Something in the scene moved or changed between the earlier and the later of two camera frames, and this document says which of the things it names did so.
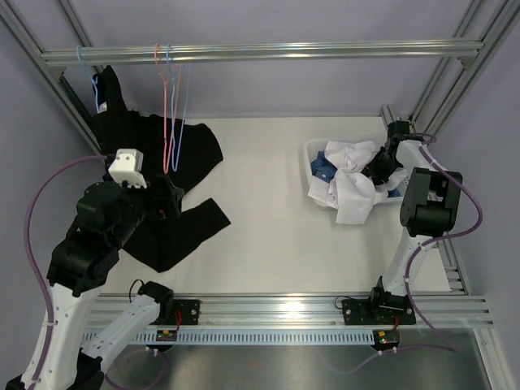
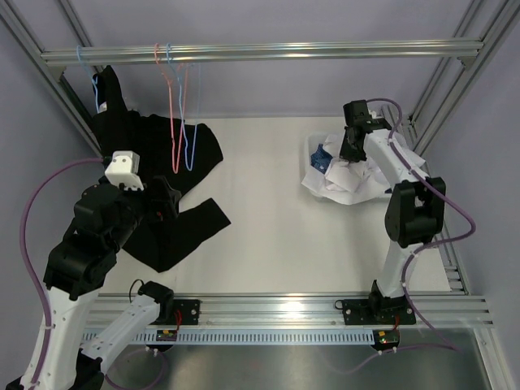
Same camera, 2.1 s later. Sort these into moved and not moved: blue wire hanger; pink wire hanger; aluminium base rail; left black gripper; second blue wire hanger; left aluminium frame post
Moved: blue wire hanger; pink wire hanger
Not moved: aluminium base rail; second blue wire hanger; left black gripper; left aluminium frame post
